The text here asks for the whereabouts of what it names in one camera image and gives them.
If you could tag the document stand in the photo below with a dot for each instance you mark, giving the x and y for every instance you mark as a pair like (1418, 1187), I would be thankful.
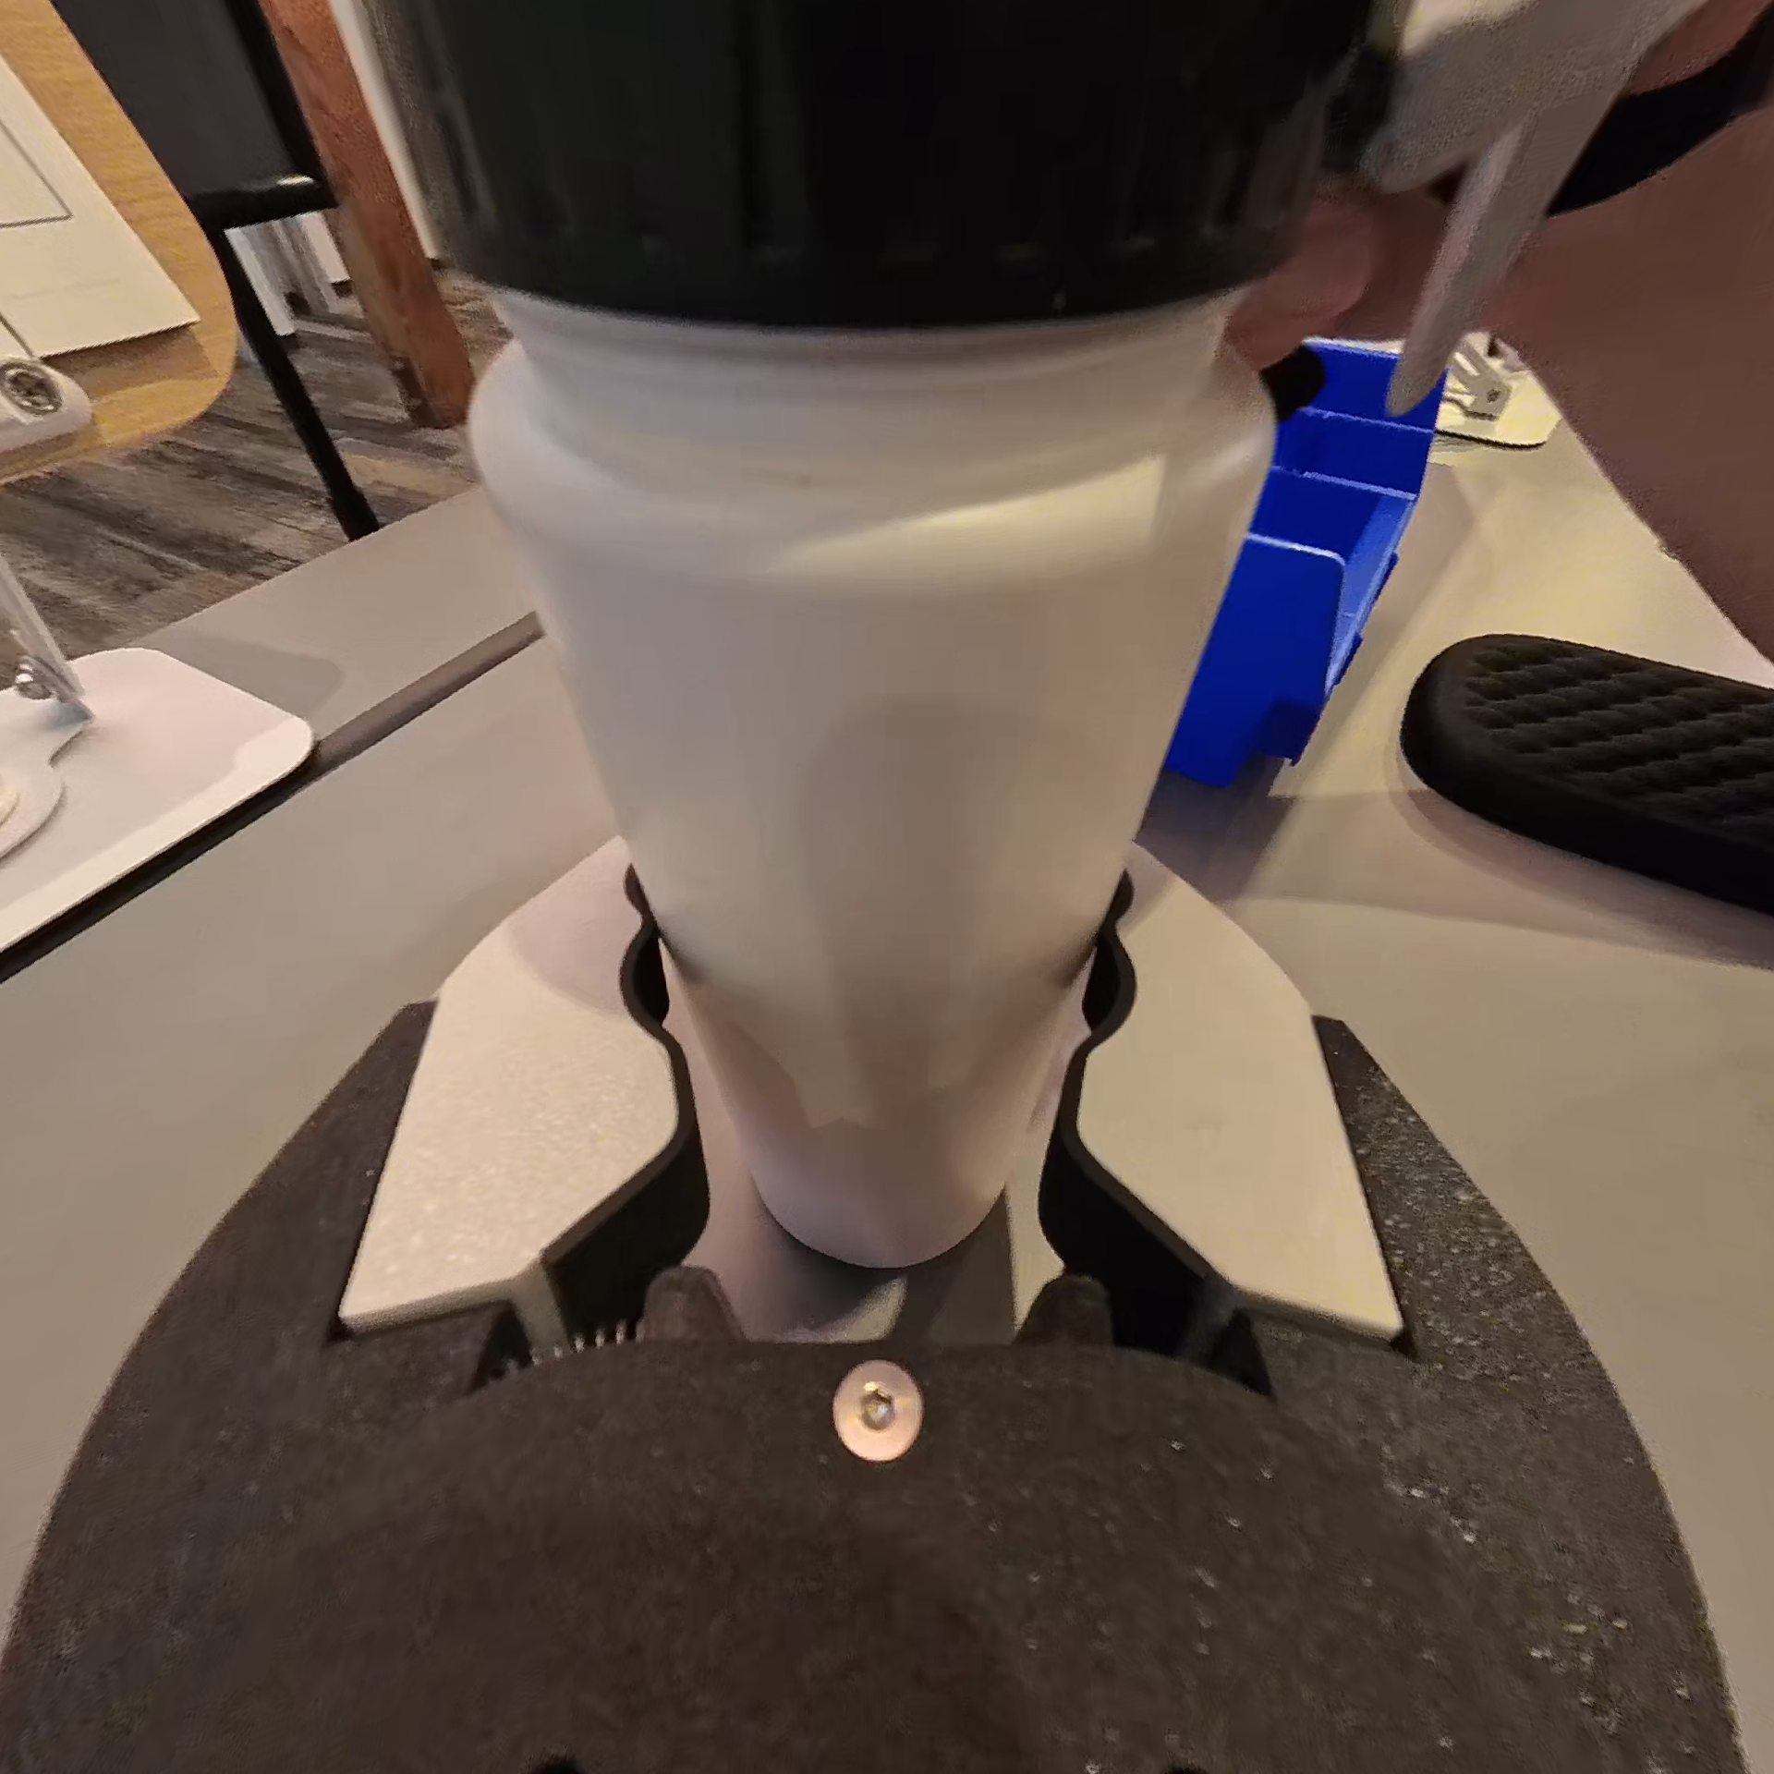
(1511, 415)

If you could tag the person's right hand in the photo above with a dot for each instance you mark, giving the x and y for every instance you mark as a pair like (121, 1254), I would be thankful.
(1345, 271)

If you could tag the white stand base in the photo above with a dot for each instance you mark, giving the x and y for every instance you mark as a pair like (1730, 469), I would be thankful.
(180, 748)

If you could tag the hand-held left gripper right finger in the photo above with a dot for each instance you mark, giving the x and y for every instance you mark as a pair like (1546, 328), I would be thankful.
(1234, 1121)

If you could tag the printed instruction sheet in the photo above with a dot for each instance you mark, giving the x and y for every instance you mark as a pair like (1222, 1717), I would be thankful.
(83, 263)

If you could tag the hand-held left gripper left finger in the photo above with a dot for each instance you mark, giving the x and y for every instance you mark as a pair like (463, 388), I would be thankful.
(512, 1107)

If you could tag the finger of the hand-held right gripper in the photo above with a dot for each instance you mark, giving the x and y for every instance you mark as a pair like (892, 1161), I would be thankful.
(1511, 83)

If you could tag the white plastic bottle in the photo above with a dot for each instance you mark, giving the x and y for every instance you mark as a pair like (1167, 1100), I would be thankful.
(872, 692)

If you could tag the blue plastic bin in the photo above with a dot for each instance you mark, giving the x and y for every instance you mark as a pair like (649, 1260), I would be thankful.
(1289, 623)

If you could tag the wooden post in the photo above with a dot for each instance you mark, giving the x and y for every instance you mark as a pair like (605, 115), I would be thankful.
(374, 208)

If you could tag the black bottle lid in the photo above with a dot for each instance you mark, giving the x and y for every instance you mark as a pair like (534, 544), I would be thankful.
(886, 138)

